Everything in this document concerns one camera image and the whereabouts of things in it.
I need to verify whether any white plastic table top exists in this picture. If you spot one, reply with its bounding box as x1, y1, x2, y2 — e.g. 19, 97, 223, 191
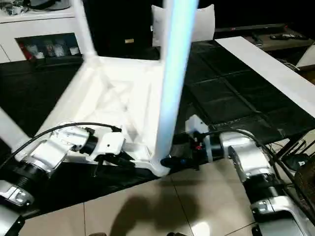
14, 55, 173, 178

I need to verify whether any white plastic table leg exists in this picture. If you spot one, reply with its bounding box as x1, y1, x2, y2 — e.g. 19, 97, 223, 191
153, 0, 199, 171
159, 0, 173, 62
0, 106, 28, 151
70, 0, 98, 62

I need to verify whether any black work mat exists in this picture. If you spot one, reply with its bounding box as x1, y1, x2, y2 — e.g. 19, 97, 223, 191
0, 40, 312, 218

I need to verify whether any black floor stand bar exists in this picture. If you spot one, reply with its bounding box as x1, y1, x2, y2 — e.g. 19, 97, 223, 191
277, 136, 311, 161

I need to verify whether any blue plastic bag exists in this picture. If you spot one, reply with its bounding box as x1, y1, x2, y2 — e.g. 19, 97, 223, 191
286, 152, 311, 171

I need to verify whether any white flat board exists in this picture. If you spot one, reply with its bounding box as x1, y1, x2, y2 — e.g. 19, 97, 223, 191
214, 35, 315, 116

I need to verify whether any brown wicker basket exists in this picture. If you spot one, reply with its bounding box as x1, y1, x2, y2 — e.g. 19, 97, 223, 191
294, 161, 315, 216

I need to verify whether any grey cushion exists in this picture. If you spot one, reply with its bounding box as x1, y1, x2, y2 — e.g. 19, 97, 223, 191
150, 3, 217, 48

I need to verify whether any black cabinet with gold label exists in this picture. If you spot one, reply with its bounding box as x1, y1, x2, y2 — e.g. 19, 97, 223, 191
84, 0, 163, 59

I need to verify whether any red packet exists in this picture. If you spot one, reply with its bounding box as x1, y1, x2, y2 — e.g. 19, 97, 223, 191
21, 42, 32, 60

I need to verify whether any white low cabinet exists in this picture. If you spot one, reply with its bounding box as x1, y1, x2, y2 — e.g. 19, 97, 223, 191
295, 45, 315, 72

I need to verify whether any black remote control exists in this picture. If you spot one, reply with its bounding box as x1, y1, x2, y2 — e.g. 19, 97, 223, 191
269, 33, 308, 41

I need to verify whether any white sideboard cabinet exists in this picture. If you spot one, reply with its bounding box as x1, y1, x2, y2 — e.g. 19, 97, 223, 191
0, 0, 86, 65

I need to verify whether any black round helmet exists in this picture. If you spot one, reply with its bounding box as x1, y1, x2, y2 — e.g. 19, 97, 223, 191
26, 0, 72, 11

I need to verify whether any black crumpled bundle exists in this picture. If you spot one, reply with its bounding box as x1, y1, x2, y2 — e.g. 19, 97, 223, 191
0, 3, 31, 17

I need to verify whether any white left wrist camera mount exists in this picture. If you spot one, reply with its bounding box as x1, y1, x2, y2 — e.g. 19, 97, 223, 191
89, 132, 126, 165

